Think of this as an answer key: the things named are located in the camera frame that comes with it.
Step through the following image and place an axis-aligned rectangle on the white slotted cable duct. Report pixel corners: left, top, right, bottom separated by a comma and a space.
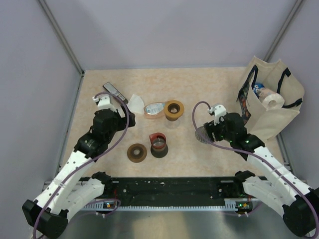
81, 200, 252, 213

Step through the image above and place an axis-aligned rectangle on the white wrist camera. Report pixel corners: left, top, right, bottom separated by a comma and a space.
208, 104, 227, 125
92, 95, 121, 115

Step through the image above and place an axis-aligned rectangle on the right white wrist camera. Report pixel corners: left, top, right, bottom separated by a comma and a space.
208, 104, 227, 125

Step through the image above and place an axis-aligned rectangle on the white paper roll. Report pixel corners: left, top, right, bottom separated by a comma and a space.
260, 92, 285, 110

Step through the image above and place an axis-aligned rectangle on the beige canvas tote bag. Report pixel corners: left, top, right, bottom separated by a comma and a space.
236, 56, 305, 140

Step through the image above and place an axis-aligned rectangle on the pink liquid bottle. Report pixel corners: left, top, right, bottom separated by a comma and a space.
144, 102, 165, 119

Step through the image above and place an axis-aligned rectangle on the purple cable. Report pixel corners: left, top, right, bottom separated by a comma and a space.
193, 101, 319, 237
32, 92, 130, 239

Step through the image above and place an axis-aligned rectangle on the dark wooden dripper ring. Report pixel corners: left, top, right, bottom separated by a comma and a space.
127, 143, 148, 163

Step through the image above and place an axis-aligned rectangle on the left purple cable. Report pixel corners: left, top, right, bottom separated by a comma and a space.
32, 92, 130, 239

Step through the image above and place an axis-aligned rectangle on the clear glass carafe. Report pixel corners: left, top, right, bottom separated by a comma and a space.
166, 119, 180, 129

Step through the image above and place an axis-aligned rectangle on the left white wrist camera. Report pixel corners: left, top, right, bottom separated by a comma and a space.
92, 95, 121, 115

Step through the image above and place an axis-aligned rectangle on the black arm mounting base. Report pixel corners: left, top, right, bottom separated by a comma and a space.
98, 177, 250, 206

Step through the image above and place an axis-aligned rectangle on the black toothpaste box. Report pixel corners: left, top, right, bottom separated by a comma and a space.
102, 82, 128, 104

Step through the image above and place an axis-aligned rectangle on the white coffee filter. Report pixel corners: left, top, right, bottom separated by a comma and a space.
127, 94, 145, 115

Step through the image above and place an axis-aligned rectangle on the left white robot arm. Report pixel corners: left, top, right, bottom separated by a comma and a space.
22, 104, 136, 239

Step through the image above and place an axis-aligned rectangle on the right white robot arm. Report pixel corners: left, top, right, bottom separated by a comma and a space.
204, 110, 319, 239

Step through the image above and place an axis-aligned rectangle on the light wooden dripper ring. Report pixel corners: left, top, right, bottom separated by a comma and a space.
163, 100, 185, 121

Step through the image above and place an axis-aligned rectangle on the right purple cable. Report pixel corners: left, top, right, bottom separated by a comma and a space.
193, 101, 319, 237

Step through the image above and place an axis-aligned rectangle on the red rimmed glass carafe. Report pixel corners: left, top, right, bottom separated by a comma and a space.
149, 132, 168, 158

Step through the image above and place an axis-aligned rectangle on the clear ribbed glass dripper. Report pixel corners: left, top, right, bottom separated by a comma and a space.
195, 126, 211, 144

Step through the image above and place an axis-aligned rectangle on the blue snack package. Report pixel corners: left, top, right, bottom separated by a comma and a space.
253, 83, 265, 97

